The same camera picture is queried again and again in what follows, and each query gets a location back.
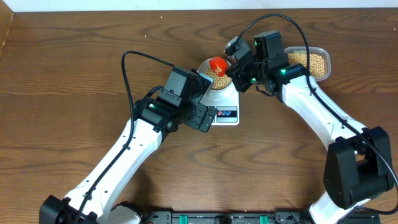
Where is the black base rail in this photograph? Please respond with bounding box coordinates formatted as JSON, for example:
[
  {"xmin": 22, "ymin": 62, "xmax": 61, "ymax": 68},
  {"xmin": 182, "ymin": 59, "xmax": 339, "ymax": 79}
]
[{"xmin": 111, "ymin": 202, "xmax": 380, "ymax": 224}]

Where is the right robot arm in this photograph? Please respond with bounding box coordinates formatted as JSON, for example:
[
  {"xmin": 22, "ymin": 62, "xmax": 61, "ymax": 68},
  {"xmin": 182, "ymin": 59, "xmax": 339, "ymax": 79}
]
[{"xmin": 225, "ymin": 30, "xmax": 397, "ymax": 223}]

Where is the red measuring scoop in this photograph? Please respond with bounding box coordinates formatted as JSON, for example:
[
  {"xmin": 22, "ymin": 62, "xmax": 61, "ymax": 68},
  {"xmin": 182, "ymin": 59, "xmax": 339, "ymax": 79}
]
[{"xmin": 209, "ymin": 57, "xmax": 229, "ymax": 77}]

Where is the clear plastic soybean container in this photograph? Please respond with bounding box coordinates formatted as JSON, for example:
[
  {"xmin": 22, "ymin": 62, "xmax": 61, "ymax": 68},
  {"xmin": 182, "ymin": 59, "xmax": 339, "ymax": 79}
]
[{"xmin": 284, "ymin": 47, "xmax": 331, "ymax": 82}]

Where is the white digital kitchen scale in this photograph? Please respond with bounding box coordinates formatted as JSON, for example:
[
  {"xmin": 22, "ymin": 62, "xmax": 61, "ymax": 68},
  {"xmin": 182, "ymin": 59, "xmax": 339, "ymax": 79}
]
[{"xmin": 200, "ymin": 82, "xmax": 239, "ymax": 126}]

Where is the white bowl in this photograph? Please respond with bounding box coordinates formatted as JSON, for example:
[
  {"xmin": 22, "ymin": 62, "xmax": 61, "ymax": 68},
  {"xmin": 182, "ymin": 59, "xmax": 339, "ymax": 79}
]
[{"xmin": 198, "ymin": 58, "xmax": 232, "ymax": 90}]

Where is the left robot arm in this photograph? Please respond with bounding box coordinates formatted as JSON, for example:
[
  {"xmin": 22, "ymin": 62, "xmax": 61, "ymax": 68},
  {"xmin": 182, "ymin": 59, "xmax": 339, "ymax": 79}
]
[{"xmin": 39, "ymin": 96, "xmax": 217, "ymax": 223}]

